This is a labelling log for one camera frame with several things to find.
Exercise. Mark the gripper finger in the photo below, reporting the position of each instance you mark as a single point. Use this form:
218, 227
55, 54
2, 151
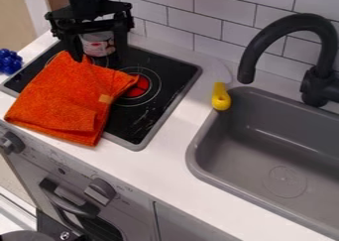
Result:
121, 45
72, 46

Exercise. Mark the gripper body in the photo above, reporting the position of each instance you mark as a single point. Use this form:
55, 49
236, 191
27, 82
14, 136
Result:
95, 13

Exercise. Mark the silver can with red label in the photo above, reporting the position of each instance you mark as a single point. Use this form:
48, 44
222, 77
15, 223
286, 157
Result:
98, 44

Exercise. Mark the orange cloth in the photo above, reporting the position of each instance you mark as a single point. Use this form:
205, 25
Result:
61, 97

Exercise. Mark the toy stove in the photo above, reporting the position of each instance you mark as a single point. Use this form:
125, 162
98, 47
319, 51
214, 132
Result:
159, 93

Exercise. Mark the blue toy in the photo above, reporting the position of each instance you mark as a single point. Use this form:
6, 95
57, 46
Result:
9, 61

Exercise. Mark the yellow toy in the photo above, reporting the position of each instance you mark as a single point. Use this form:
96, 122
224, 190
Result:
220, 98

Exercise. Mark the black tap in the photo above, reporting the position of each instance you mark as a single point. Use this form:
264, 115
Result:
282, 30

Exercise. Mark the toy sink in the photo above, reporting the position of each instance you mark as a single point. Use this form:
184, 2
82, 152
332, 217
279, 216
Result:
269, 159

